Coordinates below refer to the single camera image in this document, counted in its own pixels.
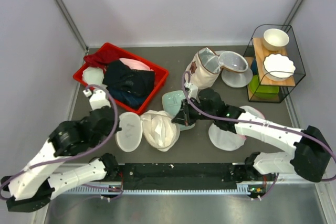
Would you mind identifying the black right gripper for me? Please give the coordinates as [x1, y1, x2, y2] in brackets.
[172, 97, 216, 126]

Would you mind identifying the white mesh bra laundry bag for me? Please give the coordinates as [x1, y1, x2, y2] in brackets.
[115, 110, 180, 152]

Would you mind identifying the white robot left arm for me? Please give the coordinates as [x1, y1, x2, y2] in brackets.
[1, 106, 121, 212]

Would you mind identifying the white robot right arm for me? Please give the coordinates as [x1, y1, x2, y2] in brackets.
[172, 88, 335, 183]

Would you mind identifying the white bra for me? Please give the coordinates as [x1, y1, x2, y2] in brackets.
[150, 115, 176, 149]

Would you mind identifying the white pink-trimmed mesh bag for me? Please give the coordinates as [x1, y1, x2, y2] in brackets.
[208, 105, 266, 152]

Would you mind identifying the cream bear laundry bag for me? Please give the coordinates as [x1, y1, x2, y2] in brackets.
[186, 47, 221, 90]

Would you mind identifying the light green ceramic tray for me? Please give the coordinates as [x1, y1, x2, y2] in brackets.
[162, 90, 185, 117]

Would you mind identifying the dark blue garment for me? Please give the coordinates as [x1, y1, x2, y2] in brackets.
[103, 60, 155, 109]

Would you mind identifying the pink garment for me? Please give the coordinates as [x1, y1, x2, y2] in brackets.
[119, 58, 152, 71]

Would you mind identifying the red garment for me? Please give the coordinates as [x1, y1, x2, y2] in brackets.
[83, 49, 120, 69]

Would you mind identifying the green container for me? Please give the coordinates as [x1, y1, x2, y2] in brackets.
[248, 75, 280, 100]

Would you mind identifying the teal item behind rack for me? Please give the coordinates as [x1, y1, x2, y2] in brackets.
[250, 59, 258, 75]

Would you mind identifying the wooden shelf board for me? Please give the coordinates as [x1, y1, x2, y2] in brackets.
[253, 38, 296, 87]

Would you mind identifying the white scalloped bowl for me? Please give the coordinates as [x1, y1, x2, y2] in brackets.
[262, 54, 296, 82]

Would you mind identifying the white round bowl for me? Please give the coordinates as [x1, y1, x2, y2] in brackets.
[262, 28, 290, 51]

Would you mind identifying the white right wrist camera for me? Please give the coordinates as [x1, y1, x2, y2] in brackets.
[184, 82, 198, 99]

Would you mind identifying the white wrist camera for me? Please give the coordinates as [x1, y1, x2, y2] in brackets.
[184, 82, 198, 99]
[83, 89, 111, 110]

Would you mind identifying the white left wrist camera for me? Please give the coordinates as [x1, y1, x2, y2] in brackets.
[83, 89, 111, 110]

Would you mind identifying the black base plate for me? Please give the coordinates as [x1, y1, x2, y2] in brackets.
[122, 163, 251, 190]

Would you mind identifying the black wire shelf rack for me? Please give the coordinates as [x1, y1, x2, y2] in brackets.
[244, 24, 306, 103]

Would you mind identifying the grey slotted cable duct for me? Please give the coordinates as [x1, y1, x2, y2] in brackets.
[64, 184, 267, 198]

